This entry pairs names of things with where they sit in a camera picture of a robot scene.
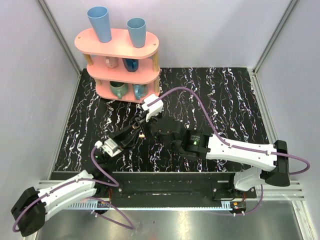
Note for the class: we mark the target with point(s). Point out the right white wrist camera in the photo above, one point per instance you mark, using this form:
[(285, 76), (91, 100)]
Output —
[(152, 106)]

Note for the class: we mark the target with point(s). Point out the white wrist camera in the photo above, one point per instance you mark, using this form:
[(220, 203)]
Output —
[(152, 106), (109, 147)]

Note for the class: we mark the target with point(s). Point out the dark blue mug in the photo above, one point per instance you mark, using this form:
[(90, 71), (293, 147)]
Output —
[(131, 65)]

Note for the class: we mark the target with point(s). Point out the pink three-tier wooden shelf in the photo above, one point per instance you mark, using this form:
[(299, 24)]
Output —
[(120, 46)]

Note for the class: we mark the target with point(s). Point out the tall light blue cup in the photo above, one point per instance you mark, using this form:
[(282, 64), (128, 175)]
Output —
[(99, 19)]

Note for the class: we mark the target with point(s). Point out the beige earbud charging case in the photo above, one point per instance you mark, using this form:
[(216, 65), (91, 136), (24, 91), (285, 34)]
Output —
[(141, 135)]

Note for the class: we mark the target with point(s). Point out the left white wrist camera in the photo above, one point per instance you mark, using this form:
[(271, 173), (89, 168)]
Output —
[(109, 147)]

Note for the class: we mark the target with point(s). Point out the green ceramic mug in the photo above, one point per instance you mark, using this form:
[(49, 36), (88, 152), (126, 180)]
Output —
[(119, 89)]

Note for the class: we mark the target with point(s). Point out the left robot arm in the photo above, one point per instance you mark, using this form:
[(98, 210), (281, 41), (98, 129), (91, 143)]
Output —
[(35, 207)]

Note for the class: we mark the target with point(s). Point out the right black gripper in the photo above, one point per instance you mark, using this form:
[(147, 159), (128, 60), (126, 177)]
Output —
[(152, 119)]

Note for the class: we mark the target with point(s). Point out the black earbud charging case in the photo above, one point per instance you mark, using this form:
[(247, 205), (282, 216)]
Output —
[(138, 124)]

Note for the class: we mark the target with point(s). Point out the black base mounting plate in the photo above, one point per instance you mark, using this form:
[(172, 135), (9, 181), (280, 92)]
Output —
[(171, 190)]

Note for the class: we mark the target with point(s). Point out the pink mug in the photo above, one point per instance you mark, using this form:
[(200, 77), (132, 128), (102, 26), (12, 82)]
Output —
[(111, 62)]

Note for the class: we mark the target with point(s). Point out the short light blue cup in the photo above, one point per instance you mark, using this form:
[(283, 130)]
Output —
[(137, 31)]

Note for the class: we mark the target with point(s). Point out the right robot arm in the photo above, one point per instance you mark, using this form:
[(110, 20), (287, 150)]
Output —
[(269, 166)]

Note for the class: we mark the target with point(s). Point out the right controller board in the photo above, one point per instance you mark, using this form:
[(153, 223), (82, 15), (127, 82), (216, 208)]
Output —
[(239, 205)]

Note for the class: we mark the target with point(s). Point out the controller board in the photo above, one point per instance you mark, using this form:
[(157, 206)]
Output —
[(239, 205), (102, 204)]

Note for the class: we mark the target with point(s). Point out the left controller board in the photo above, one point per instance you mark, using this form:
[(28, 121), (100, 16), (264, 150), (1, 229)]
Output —
[(102, 204)]

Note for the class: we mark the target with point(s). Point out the blue butterfly mug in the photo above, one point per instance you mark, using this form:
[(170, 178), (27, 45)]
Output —
[(140, 90)]

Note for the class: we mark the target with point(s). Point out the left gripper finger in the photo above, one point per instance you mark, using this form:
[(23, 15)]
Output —
[(128, 140), (116, 134)]

